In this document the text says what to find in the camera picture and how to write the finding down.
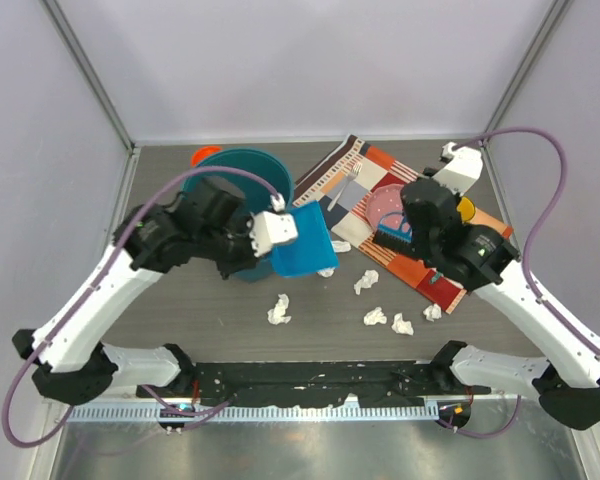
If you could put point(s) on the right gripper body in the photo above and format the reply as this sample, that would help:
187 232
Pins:
421 245

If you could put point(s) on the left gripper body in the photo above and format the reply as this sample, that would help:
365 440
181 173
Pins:
237 261

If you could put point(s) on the blue hand brush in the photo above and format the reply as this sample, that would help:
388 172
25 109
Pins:
393 231

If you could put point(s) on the teal trash bin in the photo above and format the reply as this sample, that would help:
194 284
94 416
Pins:
251 175

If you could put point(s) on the blue dustpan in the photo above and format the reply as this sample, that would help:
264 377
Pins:
311 251

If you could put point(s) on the paper scrap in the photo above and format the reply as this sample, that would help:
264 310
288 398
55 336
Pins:
278 314
401 326
341 246
366 281
375 316
433 312
326 273

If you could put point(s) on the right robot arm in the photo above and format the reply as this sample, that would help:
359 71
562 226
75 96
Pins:
565 380

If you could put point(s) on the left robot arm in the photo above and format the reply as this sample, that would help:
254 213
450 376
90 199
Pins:
73 364

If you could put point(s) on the yellow mug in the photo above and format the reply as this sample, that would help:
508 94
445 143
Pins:
466 209

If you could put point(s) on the pink dotted plate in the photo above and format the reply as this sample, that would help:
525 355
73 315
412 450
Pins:
384 203

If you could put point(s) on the orange bowl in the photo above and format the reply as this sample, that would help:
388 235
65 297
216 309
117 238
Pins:
203 153

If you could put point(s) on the white plastic fork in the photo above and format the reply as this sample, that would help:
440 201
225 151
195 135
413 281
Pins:
350 177

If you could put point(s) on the patterned placemat cloth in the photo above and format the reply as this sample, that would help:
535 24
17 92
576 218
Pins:
347 219

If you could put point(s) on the green handled table knife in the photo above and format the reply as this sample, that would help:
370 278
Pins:
435 278

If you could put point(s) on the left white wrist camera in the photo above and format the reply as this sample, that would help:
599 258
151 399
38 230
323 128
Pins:
269 229

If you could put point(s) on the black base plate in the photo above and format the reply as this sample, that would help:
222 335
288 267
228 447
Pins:
319 384

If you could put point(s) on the white slotted cable duct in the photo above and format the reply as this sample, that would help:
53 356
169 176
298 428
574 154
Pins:
145 412

